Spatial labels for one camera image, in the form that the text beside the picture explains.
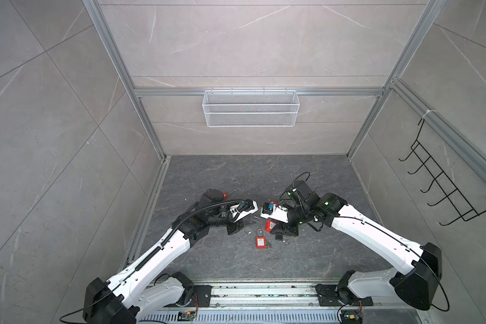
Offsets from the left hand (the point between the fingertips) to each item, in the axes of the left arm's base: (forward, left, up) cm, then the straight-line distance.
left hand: (251, 210), depth 72 cm
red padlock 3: (+20, +11, -21) cm, 32 cm away
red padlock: (-5, -6, -2) cm, 9 cm away
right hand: (-3, -8, -5) cm, 10 cm away
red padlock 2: (-4, -5, -21) cm, 21 cm away
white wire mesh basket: (+54, -2, +7) cm, 55 cm away
